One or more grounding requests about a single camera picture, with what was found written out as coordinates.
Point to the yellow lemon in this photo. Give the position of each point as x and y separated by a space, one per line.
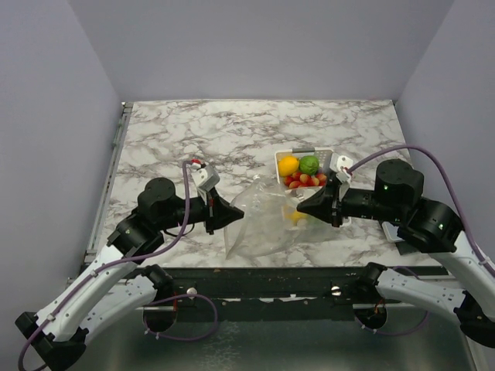
287 166

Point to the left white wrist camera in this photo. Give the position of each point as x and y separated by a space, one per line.
205 178

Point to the white plastic basket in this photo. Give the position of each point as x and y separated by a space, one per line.
295 196

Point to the black foam pad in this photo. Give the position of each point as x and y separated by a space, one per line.
406 249

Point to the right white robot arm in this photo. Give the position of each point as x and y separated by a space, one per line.
432 228

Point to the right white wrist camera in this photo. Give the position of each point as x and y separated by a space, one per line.
339 169

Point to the yellow bell pepper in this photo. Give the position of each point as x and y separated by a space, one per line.
295 218

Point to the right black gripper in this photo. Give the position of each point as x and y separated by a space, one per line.
325 205

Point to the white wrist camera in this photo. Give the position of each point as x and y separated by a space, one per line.
205 178
339 169

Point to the aluminium rail frame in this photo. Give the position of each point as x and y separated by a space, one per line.
240 139

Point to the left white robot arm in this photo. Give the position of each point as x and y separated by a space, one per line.
60 332

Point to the green lime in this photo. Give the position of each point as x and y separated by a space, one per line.
309 164

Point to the red strawberry pile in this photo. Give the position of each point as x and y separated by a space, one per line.
302 180

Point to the clear zip top bag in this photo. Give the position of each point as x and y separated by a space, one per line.
263 231

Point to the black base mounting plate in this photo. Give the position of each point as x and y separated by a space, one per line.
268 294

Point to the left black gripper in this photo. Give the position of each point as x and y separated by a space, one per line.
218 213

